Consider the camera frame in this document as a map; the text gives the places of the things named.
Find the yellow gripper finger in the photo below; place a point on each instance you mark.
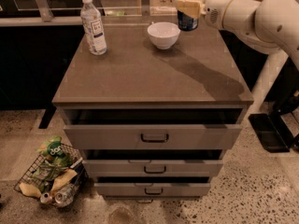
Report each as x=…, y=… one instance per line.
x=191, y=8

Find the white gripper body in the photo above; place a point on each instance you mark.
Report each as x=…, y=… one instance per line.
x=214, y=10

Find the blue pepsi can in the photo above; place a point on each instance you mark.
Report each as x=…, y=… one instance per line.
x=186, y=23

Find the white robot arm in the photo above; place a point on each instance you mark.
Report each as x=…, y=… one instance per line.
x=270, y=27

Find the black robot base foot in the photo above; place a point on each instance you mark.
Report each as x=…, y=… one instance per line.
x=273, y=133

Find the white ceramic bowl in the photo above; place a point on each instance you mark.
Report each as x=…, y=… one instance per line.
x=163, y=35

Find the silver crushed can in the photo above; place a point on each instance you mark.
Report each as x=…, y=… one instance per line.
x=65, y=195

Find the clear plastic water bottle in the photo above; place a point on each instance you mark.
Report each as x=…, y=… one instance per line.
x=93, y=27

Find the grey drawer cabinet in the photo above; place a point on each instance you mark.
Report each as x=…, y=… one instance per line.
x=134, y=83

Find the top grey drawer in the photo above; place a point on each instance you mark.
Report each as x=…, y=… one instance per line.
x=137, y=137

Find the grey drawer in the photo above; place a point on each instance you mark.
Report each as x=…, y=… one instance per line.
x=137, y=137
x=144, y=168
x=152, y=189

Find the middle grey drawer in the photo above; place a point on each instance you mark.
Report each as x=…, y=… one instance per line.
x=144, y=168

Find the green snack bag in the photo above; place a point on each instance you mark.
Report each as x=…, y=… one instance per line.
x=52, y=151

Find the bottom grey drawer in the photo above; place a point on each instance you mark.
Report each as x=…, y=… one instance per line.
x=152, y=189

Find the yellow snack bag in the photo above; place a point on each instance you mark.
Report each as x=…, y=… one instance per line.
x=63, y=179

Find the metal railing frame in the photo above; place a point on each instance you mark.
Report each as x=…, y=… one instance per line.
x=74, y=12

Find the wire basket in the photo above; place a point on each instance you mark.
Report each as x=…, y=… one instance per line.
x=39, y=177

